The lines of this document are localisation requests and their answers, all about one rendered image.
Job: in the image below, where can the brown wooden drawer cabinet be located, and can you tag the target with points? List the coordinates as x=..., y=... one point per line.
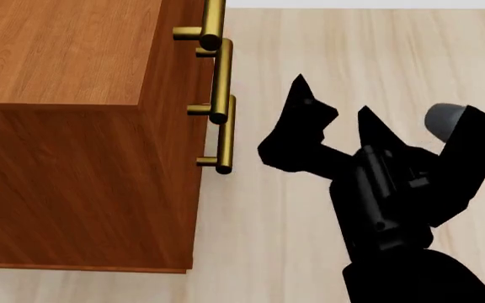
x=65, y=132

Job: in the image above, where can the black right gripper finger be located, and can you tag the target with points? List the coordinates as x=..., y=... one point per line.
x=379, y=132
x=299, y=126

